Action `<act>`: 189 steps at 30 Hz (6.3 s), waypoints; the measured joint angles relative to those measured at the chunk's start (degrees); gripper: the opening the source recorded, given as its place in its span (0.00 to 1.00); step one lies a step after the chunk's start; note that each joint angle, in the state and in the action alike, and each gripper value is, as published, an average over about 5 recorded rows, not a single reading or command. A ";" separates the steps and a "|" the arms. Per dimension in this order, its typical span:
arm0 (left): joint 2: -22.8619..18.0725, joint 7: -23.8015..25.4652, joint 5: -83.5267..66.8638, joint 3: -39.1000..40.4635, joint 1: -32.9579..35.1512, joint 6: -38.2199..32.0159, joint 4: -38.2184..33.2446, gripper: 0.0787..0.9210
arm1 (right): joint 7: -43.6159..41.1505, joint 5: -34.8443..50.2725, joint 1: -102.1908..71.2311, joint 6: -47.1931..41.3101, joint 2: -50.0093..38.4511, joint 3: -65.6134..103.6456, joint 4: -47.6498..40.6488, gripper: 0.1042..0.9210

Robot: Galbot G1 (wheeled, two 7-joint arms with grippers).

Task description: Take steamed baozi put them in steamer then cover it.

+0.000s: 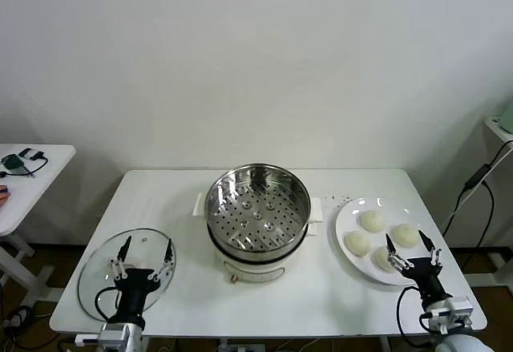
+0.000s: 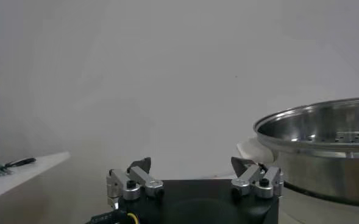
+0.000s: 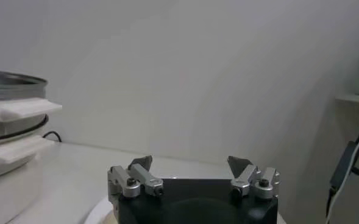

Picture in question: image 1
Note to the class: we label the white electric cooker base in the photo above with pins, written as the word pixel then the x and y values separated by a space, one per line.
pixel 256 268

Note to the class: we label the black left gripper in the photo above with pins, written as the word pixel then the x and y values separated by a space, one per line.
pixel 134 288

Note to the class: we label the white table leg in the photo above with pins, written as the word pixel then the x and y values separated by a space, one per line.
pixel 384 345
pixel 145 345

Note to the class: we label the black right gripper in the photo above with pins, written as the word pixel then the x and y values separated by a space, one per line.
pixel 425 276

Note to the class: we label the white side table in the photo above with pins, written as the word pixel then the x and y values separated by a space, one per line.
pixel 48 175

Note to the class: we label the white steamed baozi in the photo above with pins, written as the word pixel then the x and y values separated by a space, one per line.
pixel 372 220
pixel 358 243
pixel 405 235
pixel 380 260

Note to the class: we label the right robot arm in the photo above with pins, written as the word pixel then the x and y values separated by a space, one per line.
pixel 457 344

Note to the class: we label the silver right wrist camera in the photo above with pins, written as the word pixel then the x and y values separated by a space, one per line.
pixel 461 312

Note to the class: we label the scattered dark crumbs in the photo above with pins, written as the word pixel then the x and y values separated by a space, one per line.
pixel 332 199

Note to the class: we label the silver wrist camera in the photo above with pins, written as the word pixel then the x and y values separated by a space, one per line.
pixel 461 312
pixel 86 339

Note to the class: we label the white round plate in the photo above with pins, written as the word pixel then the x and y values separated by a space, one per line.
pixel 348 215

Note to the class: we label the stainless steel steamer basket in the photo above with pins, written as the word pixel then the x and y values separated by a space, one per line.
pixel 224 191

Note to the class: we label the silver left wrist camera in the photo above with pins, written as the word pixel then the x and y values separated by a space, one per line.
pixel 86 339

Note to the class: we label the round glass lid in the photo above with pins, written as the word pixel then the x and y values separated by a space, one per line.
pixel 96 272

